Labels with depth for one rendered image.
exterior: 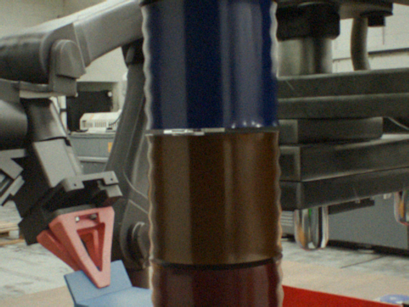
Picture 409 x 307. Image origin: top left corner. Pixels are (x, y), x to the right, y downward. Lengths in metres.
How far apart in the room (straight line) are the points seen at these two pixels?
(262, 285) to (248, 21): 0.07
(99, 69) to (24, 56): 11.44
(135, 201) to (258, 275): 0.68
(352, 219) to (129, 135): 5.20
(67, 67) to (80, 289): 0.22
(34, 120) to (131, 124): 0.20
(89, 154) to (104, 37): 8.04
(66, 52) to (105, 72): 11.30
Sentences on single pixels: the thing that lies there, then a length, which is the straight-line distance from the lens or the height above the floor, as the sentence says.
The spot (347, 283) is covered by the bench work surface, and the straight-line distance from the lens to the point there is 1.12.
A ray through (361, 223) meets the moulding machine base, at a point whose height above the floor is 0.25.
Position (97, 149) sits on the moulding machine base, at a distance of 8.73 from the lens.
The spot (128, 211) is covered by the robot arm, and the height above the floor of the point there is 1.05.
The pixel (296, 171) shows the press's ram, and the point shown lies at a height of 1.13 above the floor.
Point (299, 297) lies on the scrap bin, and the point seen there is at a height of 0.95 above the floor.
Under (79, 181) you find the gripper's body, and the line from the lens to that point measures 0.69.
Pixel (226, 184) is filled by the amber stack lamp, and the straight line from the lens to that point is 0.18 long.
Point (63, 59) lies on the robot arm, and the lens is 0.73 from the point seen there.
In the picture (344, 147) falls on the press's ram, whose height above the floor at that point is 1.14.
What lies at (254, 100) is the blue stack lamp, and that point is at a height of 1.16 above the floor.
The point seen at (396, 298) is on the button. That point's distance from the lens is 0.89.
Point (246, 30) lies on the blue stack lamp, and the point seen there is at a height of 1.18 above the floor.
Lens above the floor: 1.16
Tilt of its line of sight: 3 degrees down
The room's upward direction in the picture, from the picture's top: 2 degrees counter-clockwise
